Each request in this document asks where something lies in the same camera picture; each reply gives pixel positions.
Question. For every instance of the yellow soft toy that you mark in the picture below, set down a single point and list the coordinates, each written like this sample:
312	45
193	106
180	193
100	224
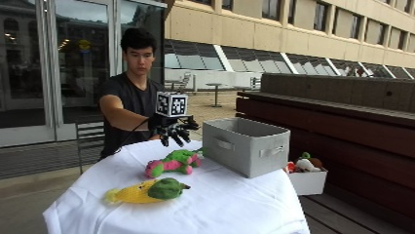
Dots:
132	195

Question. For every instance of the grey fabric storage box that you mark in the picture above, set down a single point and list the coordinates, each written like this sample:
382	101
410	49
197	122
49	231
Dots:
242	149

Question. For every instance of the round pedestal table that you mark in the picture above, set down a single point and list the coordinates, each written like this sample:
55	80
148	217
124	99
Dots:
216	94

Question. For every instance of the green round soft toy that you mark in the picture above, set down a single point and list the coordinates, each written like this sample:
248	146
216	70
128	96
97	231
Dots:
167	189

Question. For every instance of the white cube with black markers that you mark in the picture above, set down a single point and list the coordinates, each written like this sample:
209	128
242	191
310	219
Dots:
172	104

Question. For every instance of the metal slatted chair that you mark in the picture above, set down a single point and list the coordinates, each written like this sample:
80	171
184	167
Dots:
89	136

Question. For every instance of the the person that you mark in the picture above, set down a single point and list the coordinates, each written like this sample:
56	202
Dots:
129	94

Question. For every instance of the small green soft toy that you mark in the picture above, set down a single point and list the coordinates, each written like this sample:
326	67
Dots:
306	155

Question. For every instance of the glass door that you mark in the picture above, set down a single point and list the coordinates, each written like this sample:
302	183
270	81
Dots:
81	65

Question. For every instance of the white soft toy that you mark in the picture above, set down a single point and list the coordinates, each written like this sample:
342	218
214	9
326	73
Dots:
306	165

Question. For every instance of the small white box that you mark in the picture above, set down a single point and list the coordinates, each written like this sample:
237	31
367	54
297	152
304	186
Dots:
308	182

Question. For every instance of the green and pink soft toy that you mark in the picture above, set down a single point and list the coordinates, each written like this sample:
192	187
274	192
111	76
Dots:
175	161

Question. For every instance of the red soft toy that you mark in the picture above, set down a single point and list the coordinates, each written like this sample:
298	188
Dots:
290	167

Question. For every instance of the brown soft toy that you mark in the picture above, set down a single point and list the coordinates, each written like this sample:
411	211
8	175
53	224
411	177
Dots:
317	162

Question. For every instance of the white tablecloth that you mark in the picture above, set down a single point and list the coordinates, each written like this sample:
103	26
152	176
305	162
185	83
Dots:
208	201

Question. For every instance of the dark wooden bench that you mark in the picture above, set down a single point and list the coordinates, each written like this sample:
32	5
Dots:
346	136

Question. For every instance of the grey outdoor chair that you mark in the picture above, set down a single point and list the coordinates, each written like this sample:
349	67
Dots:
181	83
256	83

